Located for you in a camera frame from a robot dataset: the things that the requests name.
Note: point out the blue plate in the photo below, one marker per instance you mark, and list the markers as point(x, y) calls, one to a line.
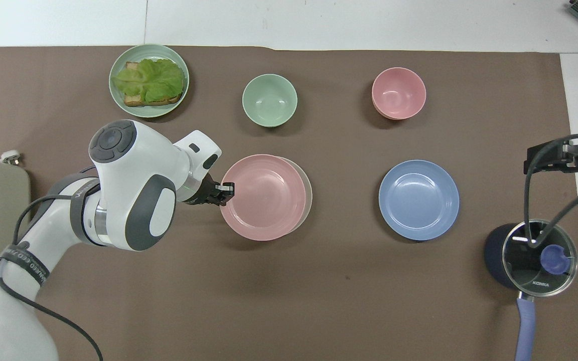
point(418, 199)

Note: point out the pink plate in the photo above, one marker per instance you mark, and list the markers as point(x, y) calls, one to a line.
point(264, 198)

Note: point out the glass lid with blue knob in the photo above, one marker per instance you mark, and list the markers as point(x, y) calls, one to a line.
point(525, 260)

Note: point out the white plug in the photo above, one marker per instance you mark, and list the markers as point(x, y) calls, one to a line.
point(9, 157)

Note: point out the green bowl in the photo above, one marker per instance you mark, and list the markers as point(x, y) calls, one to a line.
point(269, 100)

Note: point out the toast slice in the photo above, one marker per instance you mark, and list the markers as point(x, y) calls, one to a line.
point(136, 100)

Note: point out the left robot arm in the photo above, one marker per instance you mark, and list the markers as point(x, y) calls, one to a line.
point(133, 165)

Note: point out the pink bowl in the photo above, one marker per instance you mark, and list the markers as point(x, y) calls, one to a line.
point(398, 93)

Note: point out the green lettuce leaf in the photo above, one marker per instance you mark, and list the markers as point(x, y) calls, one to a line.
point(156, 80)

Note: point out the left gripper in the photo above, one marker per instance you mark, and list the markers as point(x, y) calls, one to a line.
point(204, 193)

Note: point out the green plate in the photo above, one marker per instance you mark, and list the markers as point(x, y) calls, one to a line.
point(118, 103)

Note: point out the beige plate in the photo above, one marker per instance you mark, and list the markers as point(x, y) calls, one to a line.
point(309, 196)

